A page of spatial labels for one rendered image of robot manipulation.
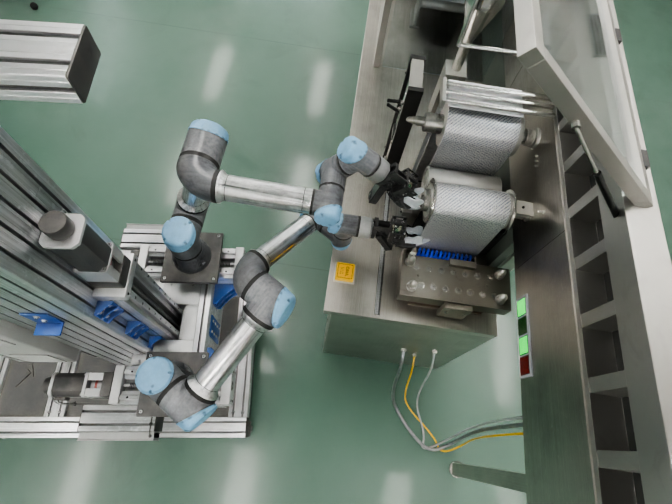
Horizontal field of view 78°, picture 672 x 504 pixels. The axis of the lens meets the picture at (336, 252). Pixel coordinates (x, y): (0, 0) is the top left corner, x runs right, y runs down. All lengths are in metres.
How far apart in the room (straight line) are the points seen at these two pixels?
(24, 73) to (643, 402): 1.11
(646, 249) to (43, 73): 1.09
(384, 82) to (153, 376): 1.65
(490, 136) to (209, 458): 1.99
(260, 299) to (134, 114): 2.38
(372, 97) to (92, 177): 1.94
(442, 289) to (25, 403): 2.01
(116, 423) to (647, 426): 1.59
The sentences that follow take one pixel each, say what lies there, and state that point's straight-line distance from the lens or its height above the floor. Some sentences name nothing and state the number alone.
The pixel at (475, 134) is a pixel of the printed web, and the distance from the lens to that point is 1.46.
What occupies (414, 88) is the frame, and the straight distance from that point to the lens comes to 1.44.
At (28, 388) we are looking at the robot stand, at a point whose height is 0.21.
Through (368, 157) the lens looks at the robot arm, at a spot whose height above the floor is 1.47.
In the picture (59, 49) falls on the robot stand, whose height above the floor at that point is 2.03.
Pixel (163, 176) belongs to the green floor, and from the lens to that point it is 3.06.
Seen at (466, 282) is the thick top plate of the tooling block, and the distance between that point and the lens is 1.58.
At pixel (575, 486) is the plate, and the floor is 1.37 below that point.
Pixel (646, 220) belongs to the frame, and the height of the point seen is 1.65.
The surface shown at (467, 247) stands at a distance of 1.58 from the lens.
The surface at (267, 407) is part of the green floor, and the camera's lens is 2.42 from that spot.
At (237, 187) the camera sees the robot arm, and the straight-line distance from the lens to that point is 1.20.
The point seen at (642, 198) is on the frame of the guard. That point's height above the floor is 1.68.
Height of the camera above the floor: 2.41
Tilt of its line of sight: 66 degrees down
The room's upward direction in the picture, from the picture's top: 10 degrees clockwise
